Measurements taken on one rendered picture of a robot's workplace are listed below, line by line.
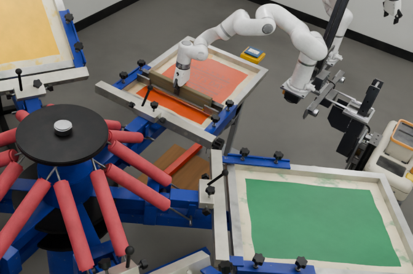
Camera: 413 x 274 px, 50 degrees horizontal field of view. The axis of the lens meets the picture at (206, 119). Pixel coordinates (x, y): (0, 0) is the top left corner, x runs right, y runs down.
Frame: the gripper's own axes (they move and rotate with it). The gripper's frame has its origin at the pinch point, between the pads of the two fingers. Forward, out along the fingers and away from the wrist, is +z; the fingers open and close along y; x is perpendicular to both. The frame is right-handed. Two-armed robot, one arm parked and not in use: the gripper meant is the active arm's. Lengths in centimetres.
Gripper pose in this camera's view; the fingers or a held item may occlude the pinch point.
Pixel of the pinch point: (179, 89)
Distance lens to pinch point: 234.9
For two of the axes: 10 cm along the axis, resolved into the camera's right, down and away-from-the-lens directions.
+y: 4.7, -5.0, 7.3
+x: -8.7, -4.1, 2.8
